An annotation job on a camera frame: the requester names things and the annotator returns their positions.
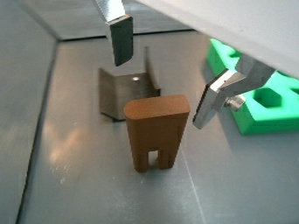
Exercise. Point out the dark grey cradle stand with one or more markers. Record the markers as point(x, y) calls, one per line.
point(126, 83)

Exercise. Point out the green foam shape fixture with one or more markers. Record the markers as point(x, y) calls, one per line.
point(271, 108)

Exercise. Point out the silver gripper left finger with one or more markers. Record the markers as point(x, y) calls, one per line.
point(120, 29)

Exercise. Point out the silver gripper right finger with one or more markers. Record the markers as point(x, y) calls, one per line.
point(223, 91)

